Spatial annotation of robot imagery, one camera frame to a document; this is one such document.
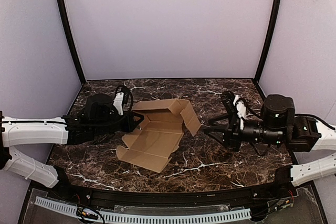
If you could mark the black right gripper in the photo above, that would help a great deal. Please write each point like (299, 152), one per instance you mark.
(233, 133)

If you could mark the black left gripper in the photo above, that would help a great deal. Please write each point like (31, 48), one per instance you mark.
(126, 123)

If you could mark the brown cardboard box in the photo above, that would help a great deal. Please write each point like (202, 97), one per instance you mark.
(160, 133)

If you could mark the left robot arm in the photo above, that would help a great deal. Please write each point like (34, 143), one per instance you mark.
(39, 131)

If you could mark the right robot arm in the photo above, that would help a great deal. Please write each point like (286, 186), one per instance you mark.
(310, 133)

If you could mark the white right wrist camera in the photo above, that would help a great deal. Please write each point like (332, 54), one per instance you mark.
(234, 104)

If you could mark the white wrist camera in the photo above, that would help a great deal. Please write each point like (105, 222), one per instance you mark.
(121, 97)
(234, 104)

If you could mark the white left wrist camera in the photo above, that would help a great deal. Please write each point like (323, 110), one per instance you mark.
(121, 97)

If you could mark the black front table rail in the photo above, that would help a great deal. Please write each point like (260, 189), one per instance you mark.
(253, 196)

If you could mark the white slotted cable duct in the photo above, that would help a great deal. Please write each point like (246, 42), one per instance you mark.
(134, 215)

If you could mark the black right frame post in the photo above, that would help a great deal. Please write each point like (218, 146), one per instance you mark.
(268, 39)

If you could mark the black frame post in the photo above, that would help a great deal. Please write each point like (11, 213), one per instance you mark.
(268, 39)
(70, 40)

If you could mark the black left frame post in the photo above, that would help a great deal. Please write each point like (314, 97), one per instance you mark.
(70, 40)

